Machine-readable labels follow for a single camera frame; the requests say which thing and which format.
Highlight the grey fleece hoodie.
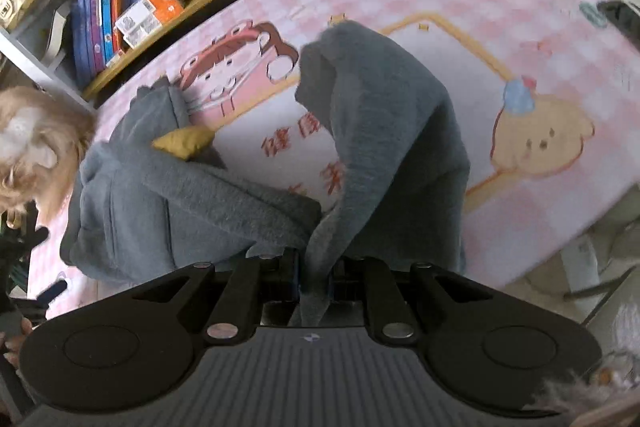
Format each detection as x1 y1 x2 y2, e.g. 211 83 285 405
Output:
60 22 470 325

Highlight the pink checkered cartoon table mat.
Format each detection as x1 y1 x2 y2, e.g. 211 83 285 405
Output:
28 0 639 315

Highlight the fluffy cream cat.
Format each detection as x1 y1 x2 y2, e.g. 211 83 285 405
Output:
1 86 96 225

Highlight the orange white box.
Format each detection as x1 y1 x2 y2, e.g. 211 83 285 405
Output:
115 0 183 49

